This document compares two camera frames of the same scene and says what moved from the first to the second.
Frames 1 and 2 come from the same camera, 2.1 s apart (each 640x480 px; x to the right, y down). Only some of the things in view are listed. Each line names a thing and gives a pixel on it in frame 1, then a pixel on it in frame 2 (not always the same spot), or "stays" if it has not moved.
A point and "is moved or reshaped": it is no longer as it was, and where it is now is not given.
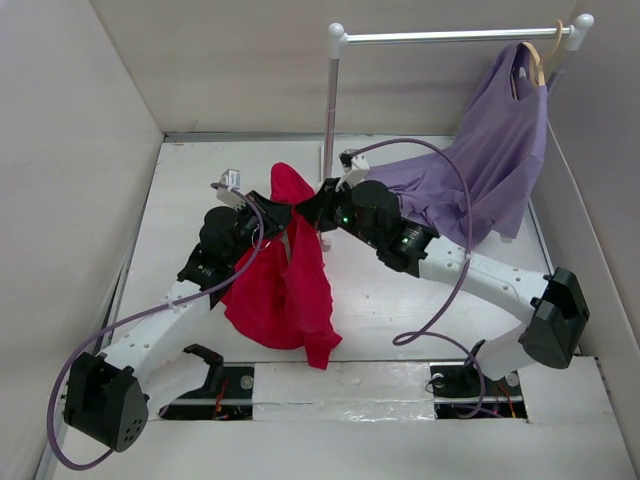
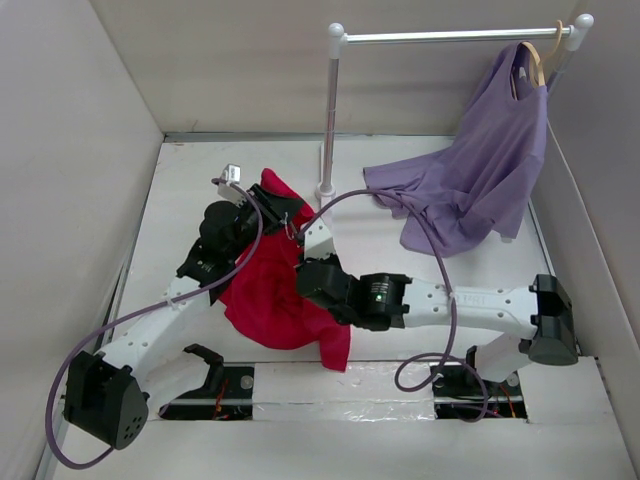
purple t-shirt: x=503 y=150 stays
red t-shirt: x=281 y=294 is moved or reshaped
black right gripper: x=317 y=209 → x=329 y=260
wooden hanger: x=536 y=65 stays
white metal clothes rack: x=574 y=35 stays
